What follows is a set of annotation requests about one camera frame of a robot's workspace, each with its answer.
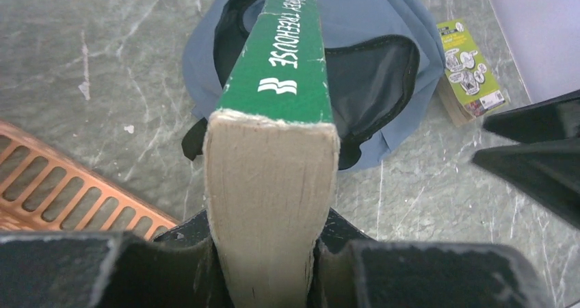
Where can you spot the blue backpack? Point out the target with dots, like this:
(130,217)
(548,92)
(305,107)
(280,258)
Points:
(384,60)

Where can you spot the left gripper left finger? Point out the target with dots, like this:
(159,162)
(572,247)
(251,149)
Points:
(179,268)

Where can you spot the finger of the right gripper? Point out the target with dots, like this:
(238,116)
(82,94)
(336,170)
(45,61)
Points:
(550,120)
(548,172)

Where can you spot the green treehouse paperback book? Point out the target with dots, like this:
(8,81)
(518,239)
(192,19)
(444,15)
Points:
(271,157)

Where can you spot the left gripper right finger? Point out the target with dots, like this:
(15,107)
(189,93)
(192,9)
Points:
(354,270)

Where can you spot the orange plastic desk organizer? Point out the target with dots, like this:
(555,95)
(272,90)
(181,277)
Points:
(44,190)

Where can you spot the lime green paperback book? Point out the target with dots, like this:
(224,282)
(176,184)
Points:
(468,89)

